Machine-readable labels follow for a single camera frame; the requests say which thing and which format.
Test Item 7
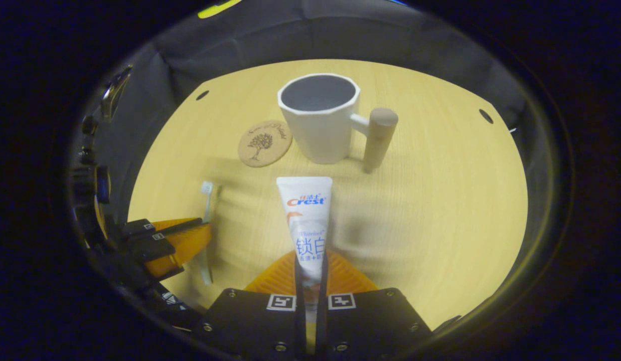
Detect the pale green toothbrush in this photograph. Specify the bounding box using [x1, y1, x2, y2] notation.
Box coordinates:
[199, 182, 221, 286]

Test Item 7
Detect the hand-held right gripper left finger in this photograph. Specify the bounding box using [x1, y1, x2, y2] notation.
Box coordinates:
[193, 251, 308, 361]

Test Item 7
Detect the white toothpaste tube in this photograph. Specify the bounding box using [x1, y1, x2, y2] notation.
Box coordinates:
[276, 176, 334, 326]

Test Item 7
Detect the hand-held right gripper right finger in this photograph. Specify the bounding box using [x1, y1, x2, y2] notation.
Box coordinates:
[316, 251, 434, 361]

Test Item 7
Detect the white cup with wooden handle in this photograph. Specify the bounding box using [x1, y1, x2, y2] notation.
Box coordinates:
[277, 73, 399, 174]

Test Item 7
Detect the round cork coaster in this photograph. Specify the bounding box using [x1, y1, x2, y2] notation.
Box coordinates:
[238, 120, 293, 167]

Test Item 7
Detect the black backdrop cloth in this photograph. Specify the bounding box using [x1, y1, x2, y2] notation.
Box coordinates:
[85, 0, 542, 221]

